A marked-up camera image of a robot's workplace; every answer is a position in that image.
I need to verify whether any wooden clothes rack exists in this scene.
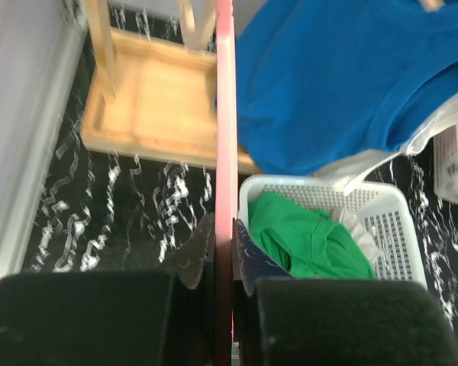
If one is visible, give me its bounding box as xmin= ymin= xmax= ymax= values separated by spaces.
xmin=81 ymin=1 xmax=257 ymax=174

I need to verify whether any white perforated plastic basket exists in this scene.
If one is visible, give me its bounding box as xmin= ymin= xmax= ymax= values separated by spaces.
xmin=238 ymin=175 xmax=427 ymax=287

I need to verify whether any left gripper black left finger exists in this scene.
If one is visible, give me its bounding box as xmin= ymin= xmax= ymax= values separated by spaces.
xmin=160 ymin=213 xmax=215 ymax=290

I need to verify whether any blue tank top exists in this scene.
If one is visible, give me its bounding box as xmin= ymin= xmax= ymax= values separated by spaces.
xmin=235 ymin=1 xmax=458 ymax=175

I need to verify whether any pink plastic hanger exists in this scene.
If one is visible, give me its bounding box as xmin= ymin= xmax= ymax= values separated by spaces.
xmin=213 ymin=1 xmax=238 ymax=365

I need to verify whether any beige wooden hanger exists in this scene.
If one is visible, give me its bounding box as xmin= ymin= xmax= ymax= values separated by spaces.
xmin=178 ymin=0 xmax=217 ymax=51

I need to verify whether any grey tank top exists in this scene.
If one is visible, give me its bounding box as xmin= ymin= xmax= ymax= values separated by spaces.
xmin=331 ymin=208 xmax=384 ymax=265

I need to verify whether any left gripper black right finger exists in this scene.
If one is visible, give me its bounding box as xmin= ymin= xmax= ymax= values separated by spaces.
xmin=232 ymin=219 xmax=291 ymax=297

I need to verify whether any white tank top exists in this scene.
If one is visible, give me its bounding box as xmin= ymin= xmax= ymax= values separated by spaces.
xmin=313 ymin=93 xmax=458 ymax=195

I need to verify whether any white right bin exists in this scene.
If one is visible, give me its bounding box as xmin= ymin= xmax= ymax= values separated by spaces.
xmin=433 ymin=124 xmax=458 ymax=205

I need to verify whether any green tank top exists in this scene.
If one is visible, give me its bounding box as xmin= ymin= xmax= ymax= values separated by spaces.
xmin=248 ymin=192 xmax=376 ymax=280

